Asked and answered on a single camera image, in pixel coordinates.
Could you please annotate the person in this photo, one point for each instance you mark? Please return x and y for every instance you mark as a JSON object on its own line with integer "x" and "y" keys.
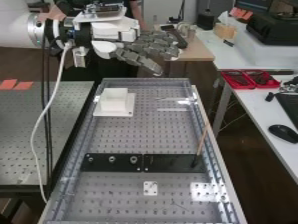
{"x": 136, "y": 13}

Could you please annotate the wooden desk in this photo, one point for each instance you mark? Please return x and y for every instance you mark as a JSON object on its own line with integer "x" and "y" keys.
{"x": 195, "y": 50}

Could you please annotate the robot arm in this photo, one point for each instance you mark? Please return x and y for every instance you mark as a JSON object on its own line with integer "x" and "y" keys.
{"x": 15, "y": 26}

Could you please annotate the small white box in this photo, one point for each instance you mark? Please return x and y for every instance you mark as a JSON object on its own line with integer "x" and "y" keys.
{"x": 115, "y": 100}

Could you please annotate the black plate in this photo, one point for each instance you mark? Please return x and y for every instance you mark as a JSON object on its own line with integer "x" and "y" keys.
{"x": 174, "y": 163}

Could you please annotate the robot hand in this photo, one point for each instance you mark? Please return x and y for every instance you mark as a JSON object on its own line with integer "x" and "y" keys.
{"x": 111, "y": 33}

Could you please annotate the black computer mouse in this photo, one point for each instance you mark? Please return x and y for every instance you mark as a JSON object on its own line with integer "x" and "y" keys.
{"x": 284, "y": 132}

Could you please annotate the red tray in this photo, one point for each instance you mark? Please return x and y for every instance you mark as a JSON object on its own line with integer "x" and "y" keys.
{"x": 265, "y": 79}
{"x": 238, "y": 80}

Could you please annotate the large black case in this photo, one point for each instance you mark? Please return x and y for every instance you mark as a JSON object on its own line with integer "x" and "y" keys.
{"x": 275, "y": 28}

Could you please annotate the black keyboard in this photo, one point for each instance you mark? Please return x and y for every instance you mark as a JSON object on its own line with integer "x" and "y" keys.
{"x": 291, "y": 106}

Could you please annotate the thin stick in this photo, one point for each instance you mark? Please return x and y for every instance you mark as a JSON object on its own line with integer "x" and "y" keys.
{"x": 203, "y": 141}

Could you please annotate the long white desk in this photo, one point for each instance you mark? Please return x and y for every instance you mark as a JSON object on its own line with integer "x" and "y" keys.
{"x": 240, "y": 55}

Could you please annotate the clear box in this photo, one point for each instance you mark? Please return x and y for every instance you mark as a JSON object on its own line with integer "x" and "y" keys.
{"x": 147, "y": 133}

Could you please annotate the small white square block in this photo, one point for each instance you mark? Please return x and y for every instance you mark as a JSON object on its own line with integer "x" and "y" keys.
{"x": 151, "y": 188}

